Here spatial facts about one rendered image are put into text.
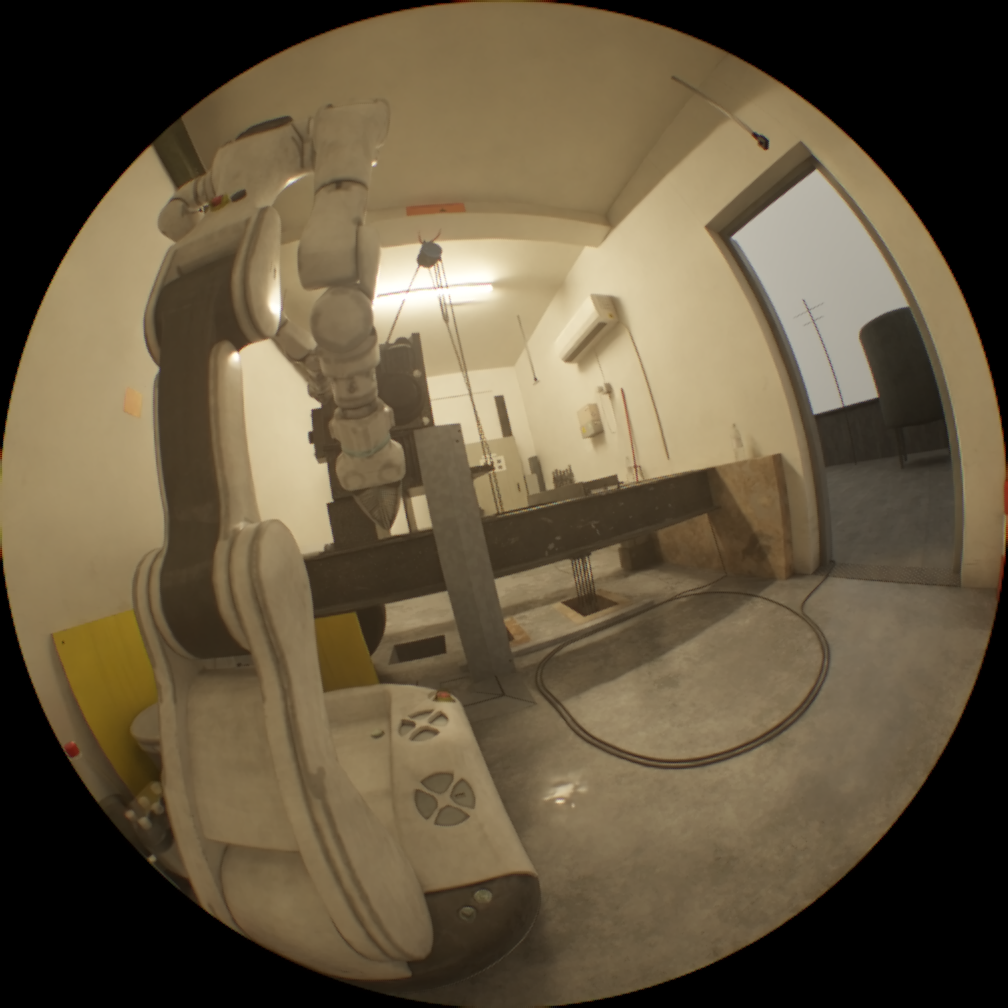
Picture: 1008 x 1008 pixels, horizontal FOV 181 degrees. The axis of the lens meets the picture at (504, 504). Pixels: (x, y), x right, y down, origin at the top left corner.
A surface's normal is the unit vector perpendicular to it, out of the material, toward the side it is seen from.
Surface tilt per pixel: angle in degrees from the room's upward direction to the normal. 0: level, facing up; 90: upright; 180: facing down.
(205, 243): 126
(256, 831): 48
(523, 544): 90
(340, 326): 144
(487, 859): 38
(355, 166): 113
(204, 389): 100
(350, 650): 90
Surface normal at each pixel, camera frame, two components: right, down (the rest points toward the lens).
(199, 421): 0.33, 0.10
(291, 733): 0.12, -0.65
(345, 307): 0.39, 0.63
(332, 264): 0.34, 0.79
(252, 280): 1.00, -0.07
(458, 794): 0.01, -0.81
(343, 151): 0.37, 0.35
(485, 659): 0.11, -0.03
